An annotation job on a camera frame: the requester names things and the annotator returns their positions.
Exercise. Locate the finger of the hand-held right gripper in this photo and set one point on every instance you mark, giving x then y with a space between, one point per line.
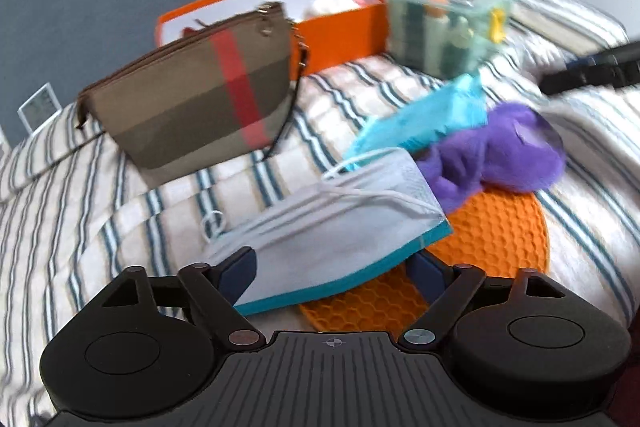
590 79
610 57

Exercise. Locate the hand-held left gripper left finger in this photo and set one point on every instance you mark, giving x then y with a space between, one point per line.
240 267

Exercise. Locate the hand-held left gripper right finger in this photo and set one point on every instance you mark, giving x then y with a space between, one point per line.
425 269

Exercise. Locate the white face mask teal edge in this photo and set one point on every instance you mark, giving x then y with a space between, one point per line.
340 227

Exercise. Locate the purple towel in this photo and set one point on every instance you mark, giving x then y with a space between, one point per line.
500 147

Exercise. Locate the orange cardboard box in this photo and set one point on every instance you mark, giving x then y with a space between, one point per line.
345 37

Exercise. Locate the orange honeycomb silicone mat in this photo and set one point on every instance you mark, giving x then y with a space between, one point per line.
495 232

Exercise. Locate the striped bed sheet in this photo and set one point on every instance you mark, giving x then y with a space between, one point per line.
125 232

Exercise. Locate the blue plastic packet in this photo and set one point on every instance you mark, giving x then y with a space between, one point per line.
425 117

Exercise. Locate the clear plastic storage box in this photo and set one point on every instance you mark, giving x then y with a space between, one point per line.
440 7

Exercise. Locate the brown plaid zip pouch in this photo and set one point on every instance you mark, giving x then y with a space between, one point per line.
190 97

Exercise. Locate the dark red cloth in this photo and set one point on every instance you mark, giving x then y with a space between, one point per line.
631 372

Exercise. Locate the white digital clock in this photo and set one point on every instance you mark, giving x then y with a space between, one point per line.
40 109

